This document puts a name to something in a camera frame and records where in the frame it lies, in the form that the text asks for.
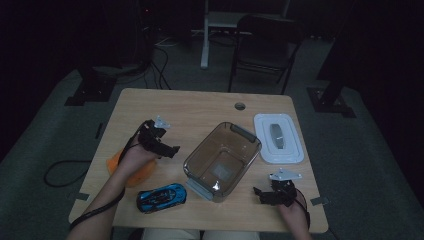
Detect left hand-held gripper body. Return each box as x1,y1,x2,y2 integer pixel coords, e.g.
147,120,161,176
137,115,172,158

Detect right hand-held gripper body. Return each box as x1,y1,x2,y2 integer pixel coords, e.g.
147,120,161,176
268,167,304,207

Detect orange toy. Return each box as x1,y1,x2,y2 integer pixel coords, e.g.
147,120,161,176
105,149,158,188

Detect clear brown plastic container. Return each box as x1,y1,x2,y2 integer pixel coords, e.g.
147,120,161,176
182,121,263,203

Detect person's right hand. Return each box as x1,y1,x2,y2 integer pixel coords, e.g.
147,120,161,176
277,191,311,232

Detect person's left hand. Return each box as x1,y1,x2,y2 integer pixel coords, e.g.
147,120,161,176
117,144,158,178

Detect blue toy car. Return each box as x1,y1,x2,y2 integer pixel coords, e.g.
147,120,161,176
135,182,188,214

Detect white container lid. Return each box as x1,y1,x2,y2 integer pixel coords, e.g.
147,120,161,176
253,113,305,165

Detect black stand base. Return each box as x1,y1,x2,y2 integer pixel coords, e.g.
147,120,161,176
306,19,368,118
64,66,118,107

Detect black folding chair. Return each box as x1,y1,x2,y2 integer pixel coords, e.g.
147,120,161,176
227,14,303,95

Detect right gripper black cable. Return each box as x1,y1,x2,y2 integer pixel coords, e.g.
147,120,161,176
294,188,312,229

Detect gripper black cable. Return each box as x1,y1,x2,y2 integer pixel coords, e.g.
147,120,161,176
294,188,312,229
68,121,149,231

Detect black floor cables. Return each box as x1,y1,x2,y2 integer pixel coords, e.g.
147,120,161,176
142,42,173,91

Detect black floor cable loop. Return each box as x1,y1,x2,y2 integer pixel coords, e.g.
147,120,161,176
43,159,93,188

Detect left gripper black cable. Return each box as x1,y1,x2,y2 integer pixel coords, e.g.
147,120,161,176
68,121,149,231

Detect white desk frame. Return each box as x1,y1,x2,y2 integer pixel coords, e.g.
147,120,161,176
199,0,291,70

